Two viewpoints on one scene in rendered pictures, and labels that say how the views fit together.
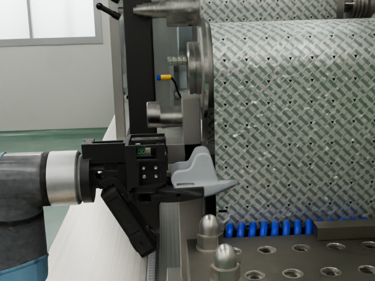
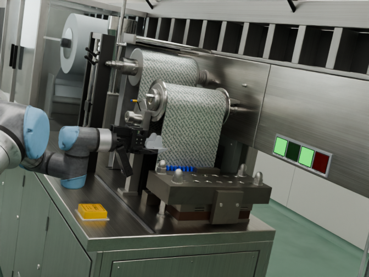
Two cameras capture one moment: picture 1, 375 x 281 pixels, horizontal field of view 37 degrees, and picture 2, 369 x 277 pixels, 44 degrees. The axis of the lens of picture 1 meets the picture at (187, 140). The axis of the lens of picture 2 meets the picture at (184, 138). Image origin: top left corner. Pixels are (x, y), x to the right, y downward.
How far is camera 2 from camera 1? 0.90 m
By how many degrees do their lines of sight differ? 28
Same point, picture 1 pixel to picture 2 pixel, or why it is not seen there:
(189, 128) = (145, 125)
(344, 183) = (203, 153)
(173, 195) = (148, 151)
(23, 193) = (89, 144)
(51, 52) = not seen: outside the picture
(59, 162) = (105, 133)
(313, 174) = (194, 148)
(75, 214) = not seen: hidden behind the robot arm
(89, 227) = not seen: hidden behind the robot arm
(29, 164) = (93, 132)
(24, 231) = (84, 161)
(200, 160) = (157, 138)
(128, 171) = (132, 139)
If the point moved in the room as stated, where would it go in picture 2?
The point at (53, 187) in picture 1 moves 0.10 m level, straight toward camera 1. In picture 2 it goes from (102, 143) to (120, 151)
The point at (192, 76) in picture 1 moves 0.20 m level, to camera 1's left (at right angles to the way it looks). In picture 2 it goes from (156, 103) to (98, 97)
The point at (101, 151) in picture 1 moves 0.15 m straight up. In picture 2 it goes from (121, 130) to (128, 83)
